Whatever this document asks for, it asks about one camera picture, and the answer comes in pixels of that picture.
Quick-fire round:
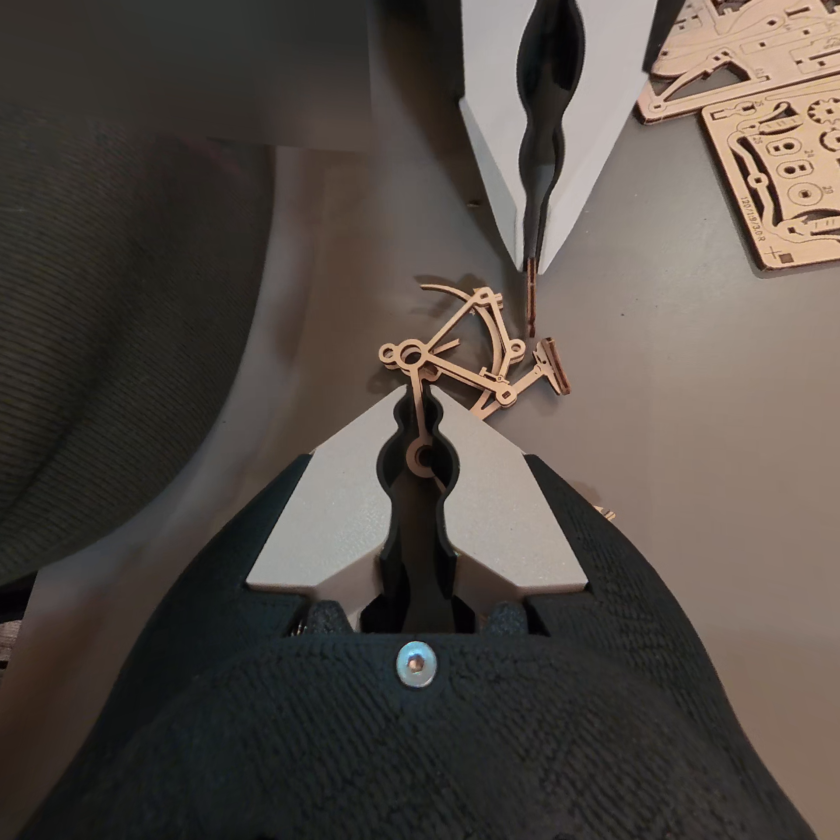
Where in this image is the wooden sheet with gear parts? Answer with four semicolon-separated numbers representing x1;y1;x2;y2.
701;92;840;271

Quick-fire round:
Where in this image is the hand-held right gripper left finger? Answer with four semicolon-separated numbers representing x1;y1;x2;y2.
245;386;417;599

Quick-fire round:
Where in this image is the wooden sheet with rectangular slots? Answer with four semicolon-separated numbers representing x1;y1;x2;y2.
635;0;840;126

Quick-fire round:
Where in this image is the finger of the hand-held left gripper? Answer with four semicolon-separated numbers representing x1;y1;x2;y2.
533;0;668;275
459;0;542;275

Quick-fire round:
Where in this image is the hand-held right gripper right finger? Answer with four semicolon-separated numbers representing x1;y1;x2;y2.
425;386;589;599

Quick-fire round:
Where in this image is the wooden model assembly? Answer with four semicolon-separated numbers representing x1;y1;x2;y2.
378;274;572;490

